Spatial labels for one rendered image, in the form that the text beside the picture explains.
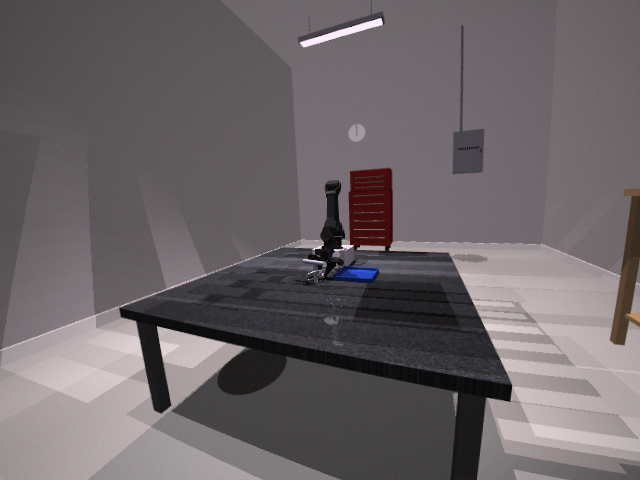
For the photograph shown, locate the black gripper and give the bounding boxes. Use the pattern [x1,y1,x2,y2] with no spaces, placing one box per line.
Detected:
[308,246,344,277]

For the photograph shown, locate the blue shallow tray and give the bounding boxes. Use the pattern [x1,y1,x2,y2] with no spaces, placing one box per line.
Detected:
[333,266,379,283]

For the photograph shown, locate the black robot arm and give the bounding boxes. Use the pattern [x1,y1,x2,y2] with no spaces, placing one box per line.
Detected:
[315,180,345,256]

